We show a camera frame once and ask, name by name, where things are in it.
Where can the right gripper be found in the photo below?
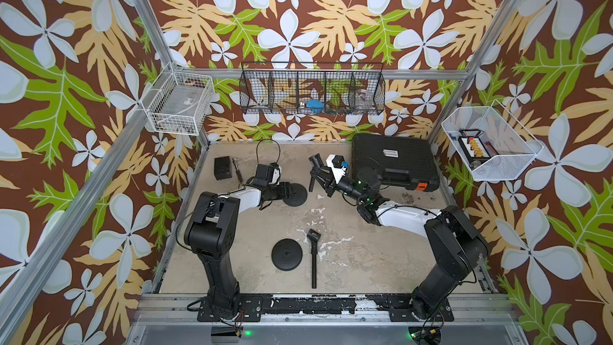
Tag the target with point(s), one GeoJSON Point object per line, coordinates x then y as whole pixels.
{"type": "Point", "coordinates": [332, 184]}

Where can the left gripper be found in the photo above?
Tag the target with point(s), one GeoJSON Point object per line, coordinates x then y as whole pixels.
{"type": "Point", "coordinates": [284, 190]}

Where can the black round stand base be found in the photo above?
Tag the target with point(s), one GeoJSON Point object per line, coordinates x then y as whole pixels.
{"type": "Point", "coordinates": [297, 195]}

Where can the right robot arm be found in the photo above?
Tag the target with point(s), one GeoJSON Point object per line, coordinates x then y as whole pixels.
{"type": "Point", "coordinates": [455, 242]}

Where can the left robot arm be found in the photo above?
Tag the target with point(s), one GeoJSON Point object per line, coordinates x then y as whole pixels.
{"type": "Point", "coordinates": [211, 231]}

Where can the small ratchet screwdriver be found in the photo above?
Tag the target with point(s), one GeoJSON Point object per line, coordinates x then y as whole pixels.
{"type": "Point", "coordinates": [238, 173]}

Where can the blue object in basket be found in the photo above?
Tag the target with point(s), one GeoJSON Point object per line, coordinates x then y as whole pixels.
{"type": "Point", "coordinates": [315, 105]}

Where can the small black box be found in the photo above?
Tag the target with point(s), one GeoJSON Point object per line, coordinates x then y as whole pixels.
{"type": "Point", "coordinates": [222, 168]}

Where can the black plastic tool case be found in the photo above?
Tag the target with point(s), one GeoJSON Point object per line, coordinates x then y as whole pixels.
{"type": "Point", "coordinates": [398, 161]}

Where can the screw bit box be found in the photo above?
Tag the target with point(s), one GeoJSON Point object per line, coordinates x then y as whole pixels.
{"type": "Point", "coordinates": [474, 145]}

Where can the white mesh basket right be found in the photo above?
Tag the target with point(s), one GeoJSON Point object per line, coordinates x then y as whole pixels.
{"type": "Point", "coordinates": [517, 147]}

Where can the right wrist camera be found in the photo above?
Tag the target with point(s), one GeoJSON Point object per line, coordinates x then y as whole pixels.
{"type": "Point", "coordinates": [338, 166]}

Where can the black wire basket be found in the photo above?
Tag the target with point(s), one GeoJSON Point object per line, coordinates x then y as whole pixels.
{"type": "Point", "coordinates": [345, 88]}

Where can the white wire basket left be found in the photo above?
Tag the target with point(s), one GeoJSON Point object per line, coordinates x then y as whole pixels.
{"type": "Point", "coordinates": [178, 100]}

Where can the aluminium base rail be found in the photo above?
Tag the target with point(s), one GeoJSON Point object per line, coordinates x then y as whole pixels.
{"type": "Point", "coordinates": [326, 319]}

